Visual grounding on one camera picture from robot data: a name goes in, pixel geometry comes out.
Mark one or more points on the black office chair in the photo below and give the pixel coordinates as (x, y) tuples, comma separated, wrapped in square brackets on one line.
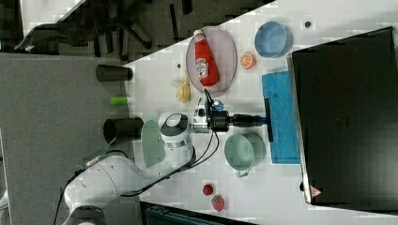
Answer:
[(78, 22)]

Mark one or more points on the green lime fruit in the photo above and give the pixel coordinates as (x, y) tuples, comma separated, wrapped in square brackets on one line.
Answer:
[(114, 101)]

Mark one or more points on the green mug with handle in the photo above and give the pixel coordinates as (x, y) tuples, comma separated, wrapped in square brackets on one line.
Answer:
[(244, 151)]

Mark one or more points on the green oval colander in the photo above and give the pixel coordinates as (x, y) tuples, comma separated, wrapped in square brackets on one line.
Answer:
[(152, 144)]

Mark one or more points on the blue cup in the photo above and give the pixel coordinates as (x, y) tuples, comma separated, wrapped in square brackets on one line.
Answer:
[(273, 40)]

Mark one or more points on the pink toy strawberry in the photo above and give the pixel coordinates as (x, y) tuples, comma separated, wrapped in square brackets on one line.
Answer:
[(218, 203)]

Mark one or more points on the red ketchup bottle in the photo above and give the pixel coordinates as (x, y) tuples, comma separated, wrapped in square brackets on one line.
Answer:
[(205, 64)]

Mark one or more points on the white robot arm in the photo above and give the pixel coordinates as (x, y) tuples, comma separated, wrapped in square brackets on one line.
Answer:
[(105, 177)]

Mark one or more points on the dark red toy strawberry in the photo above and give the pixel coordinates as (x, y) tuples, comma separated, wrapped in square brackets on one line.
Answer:
[(207, 189)]

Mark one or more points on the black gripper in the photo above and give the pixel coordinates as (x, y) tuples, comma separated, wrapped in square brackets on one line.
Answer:
[(220, 121)]

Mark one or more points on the grey round plate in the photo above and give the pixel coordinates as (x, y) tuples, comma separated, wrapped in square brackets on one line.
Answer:
[(225, 55)]

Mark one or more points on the black cylinder cup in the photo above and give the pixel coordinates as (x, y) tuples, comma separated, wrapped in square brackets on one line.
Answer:
[(107, 73)]

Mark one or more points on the black toaster oven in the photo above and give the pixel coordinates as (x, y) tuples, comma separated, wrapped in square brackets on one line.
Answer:
[(334, 113)]

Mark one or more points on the toy orange half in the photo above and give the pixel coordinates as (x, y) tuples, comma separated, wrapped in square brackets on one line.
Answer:
[(247, 60)]

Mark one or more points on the peeled toy banana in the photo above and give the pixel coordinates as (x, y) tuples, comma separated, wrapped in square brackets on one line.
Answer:
[(183, 90)]

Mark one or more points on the blue metal frame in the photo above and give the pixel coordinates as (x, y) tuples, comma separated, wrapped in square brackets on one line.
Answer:
[(156, 214)]

